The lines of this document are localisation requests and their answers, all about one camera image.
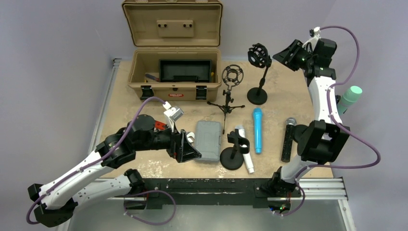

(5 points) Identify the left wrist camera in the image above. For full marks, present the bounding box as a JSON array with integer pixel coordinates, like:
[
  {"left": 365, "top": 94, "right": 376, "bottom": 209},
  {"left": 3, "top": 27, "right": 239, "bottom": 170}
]
[{"left": 163, "top": 101, "right": 184, "bottom": 132}]

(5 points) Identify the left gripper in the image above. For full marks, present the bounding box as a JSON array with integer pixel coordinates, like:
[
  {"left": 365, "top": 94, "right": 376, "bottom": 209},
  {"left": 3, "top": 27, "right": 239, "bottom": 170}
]
[{"left": 135, "top": 119, "right": 201, "bottom": 162}]

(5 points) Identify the white microphone grey grille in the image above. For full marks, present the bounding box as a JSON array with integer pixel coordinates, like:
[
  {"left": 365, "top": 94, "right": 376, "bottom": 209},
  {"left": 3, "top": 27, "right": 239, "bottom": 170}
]
[{"left": 235, "top": 125, "right": 255, "bottom": 174}]

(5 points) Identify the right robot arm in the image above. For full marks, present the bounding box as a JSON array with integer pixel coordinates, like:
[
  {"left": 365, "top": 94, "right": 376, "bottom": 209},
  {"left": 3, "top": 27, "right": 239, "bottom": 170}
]
[{"left": 259, "top": 38, "right": 350, "bottom": 196}]

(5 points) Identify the grey plastic case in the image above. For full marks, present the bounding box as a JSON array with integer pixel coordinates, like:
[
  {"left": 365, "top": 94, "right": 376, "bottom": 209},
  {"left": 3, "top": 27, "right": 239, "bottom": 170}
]
[{"left": 194, "top": 120, "right": 222, "bottom": 163}]

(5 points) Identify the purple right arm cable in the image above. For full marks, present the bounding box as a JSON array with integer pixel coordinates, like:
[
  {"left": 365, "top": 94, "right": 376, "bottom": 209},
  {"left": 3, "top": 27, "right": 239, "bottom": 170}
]
[{"left": 294, "top": 25, "right": 382, "bottom": 184}]

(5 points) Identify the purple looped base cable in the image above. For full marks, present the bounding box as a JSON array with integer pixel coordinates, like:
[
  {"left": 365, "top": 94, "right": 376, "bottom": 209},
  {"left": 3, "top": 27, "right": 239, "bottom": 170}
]
[{"left": 123, "top": 191, "right": 178, "bottom": 227}]

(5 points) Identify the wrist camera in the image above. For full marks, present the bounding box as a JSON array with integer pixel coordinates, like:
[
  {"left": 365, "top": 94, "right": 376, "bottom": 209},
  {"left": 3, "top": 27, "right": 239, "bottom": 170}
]
[
  {"left": 163, "top": 101, "right": 184, "bottom": 132},
  {"left": 302, "top": 26, "right": 321, "bottom": 50}
]

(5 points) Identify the tan open toolbox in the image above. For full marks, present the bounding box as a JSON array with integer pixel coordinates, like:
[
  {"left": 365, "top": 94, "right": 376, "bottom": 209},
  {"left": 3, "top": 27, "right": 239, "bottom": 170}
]
[{"left": 122, "top": 0, "right": 223, "bottom": 102}]

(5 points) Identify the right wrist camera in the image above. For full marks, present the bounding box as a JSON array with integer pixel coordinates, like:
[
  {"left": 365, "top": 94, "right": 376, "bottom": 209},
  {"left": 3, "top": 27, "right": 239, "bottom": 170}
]
[{"left": 302, "top": 26, "right": 321, "bottom": 50}]

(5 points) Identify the black stand holding blue microphone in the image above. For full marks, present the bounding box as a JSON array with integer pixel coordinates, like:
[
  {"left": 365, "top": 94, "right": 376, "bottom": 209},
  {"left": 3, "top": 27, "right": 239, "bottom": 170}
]
[{"left": 246, "top": 43, "right": 273, "bottom": 106}]

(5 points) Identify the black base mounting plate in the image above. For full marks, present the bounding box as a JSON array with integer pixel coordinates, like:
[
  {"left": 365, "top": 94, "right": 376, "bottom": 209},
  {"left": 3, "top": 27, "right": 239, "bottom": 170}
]
[{"left": 128, "top": 178, "right": 302, "bottom": 209}]

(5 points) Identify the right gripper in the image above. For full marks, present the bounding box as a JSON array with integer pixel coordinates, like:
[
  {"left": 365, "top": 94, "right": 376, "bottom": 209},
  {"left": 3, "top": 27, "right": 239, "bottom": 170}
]
[{"left": 273, "top": 40, "right": 315, "bottom": 71}]

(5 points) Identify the blue microphone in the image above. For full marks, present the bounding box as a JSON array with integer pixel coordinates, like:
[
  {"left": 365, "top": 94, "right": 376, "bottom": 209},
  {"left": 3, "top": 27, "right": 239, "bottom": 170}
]
[{"left": 253, "top": 108, "right": 263, "bottom": 154}]

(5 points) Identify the black tray in toolbox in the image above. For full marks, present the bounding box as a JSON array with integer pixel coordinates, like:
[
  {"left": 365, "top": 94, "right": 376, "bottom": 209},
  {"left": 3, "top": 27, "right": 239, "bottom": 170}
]
[{"left": 159, "top": 59, "right": 212, "bottom": 83}]

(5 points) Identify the black stand holding green microphone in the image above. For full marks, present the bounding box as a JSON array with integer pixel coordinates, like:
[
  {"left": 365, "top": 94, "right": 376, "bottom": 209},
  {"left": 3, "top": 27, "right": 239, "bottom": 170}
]
[{"left": 293, "top": 125, "right": 308, "bottom": 143}]

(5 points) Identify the black microphone silver grille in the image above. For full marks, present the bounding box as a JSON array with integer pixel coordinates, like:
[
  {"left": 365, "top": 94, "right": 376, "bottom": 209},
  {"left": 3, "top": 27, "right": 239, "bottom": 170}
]
[{"left": 281, "top": 117, "right": 297, "bottom": 163}]

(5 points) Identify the black round-base clip stand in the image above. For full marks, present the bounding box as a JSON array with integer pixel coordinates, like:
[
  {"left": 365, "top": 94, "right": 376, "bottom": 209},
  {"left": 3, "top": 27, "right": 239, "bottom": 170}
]
[{"left": 220, "top": 129, "right": 250, "bottom": 170}]

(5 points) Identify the mint green microphone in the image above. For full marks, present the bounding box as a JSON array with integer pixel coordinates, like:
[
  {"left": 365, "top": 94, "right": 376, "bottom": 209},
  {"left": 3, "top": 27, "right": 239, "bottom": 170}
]
[{"left": 337, "top": 86, "right": 363, "bottom": 115}]

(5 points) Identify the black tripod shock-mount stand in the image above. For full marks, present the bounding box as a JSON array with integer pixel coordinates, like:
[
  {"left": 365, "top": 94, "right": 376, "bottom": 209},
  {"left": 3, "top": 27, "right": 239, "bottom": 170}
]
[{"left": 206, "top": 64, "right": 245, "bottom": 134}]

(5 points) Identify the aluminium table frame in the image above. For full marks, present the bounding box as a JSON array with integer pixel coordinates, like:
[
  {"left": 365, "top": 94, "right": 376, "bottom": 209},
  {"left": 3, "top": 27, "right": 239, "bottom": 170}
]
[{"left": 58, "top": 60, "right": 356, "bottom": 231}]

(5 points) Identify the screwdriver in toolbox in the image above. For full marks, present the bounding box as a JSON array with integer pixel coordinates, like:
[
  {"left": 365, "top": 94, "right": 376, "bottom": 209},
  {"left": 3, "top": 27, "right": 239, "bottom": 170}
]
[{"left": 145, "top": 73, "right": 160, "bottom": 82}]

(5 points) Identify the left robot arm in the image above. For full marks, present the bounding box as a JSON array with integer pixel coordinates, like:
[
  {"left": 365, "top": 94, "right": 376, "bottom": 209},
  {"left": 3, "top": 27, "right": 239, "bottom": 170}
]
[{"left": 27, "top": 115, "right": 201, "bottom": 228}]

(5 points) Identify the red handled adjustable wrench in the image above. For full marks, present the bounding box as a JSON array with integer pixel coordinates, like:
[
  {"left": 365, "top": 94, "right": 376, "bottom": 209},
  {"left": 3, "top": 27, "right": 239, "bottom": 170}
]
[{"left": 155, "top": 121, "right": 195, "bottom": 143}]

